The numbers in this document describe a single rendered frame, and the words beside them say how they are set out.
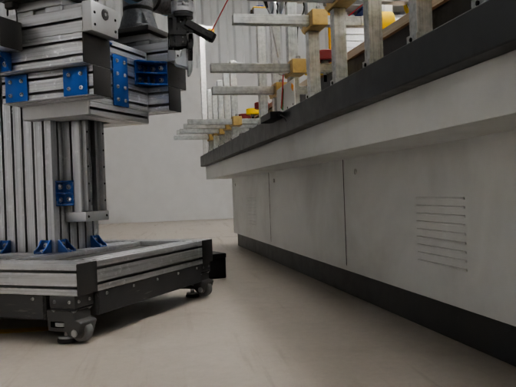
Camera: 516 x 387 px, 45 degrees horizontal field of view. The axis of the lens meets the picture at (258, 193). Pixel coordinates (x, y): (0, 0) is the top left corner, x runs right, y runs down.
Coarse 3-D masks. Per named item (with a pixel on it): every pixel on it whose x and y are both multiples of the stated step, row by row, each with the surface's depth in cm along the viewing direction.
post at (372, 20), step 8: (368, 0) 151; (376, 0) 152; (368, 8) 151; (376, 8) 152; (368, 16) 152; (376, 16) 152; (368, 24) 152; (376, 24) 152; (368, 32) 152; (376, 32) 152; (368, 40) 152; (376, 40) 152; (368, 48) 152; (376, 48) 152; (368, 56) 152; (376, 56) 152
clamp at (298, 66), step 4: (292, 60) 218; (296, 60) 218; (300, 60) 218; (304, 60) 218; (292, 64) 218; (296, 64) 218; (300, 64) 218; (304, 64) 218; (292, 68) 218; (296, 68) 218; (300, 68) 218; (304, 68) 218; (292, 72) 218; (296, 72) 218; (300, 72) 218; (304, 72) 218; (284, 76) 230; (288, 76) 224; (292, 76) 224; (296, 76) 225; (300, 76) 225
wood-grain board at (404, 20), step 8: (432, 0) 162; (440, 0) 158; (448, 0) 157; (432, 8) 163; (408, 16) 176; (392, 24) 186; (400, 24) 181; (408, 24) 178; (384, 32) 192; (392, 32) 187; (360, 48) 212; (352, 56) 219; (272, 104) 341
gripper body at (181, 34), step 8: (168, 16) 212; (176, 16) 212; (184, 16) 212; (192, 16) 213; (168, 24) 213; (176, 24) 212; (168, 32) 213; (176, 32) 210; (184, 32) 211; (192, 32) 213; (168, 40) 217; (176, 40) 211; (184, 40) 212; (168, 48) 217; (176, 48) 215
